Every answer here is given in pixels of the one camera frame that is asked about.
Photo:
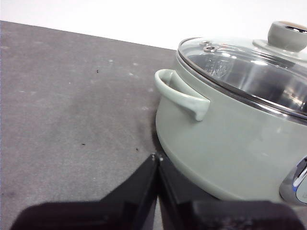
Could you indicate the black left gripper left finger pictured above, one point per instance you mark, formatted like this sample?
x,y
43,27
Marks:
x,y
115,213

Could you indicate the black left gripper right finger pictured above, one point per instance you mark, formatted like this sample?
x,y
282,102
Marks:
x,y
211,215

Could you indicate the glass lid with green knob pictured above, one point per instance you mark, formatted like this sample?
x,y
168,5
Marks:
x,y
251,67

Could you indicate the pale green electric steamer pot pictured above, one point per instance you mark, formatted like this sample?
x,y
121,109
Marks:
x,y
227,148

